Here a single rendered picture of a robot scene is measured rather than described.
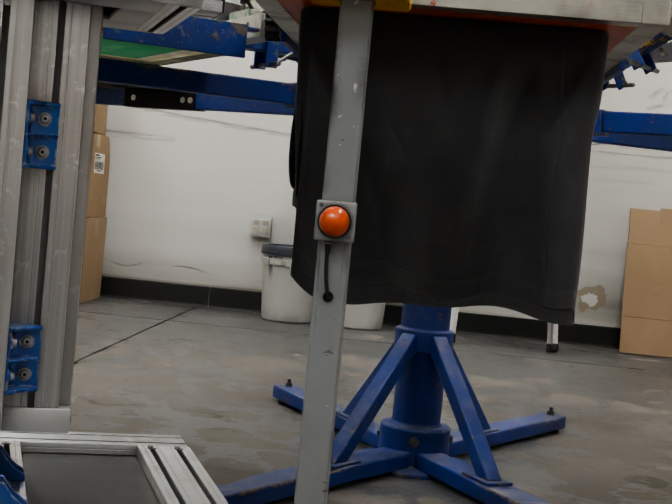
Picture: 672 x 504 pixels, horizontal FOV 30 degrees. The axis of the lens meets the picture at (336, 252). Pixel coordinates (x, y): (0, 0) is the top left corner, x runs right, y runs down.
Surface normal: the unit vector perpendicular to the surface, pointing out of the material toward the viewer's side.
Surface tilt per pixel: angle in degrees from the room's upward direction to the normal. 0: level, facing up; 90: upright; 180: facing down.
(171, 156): 90
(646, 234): 77
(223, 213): 90
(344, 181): 90
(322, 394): 90
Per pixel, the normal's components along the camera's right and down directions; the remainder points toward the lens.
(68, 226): 0.27, 0.07
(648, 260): -0.06, -0.16
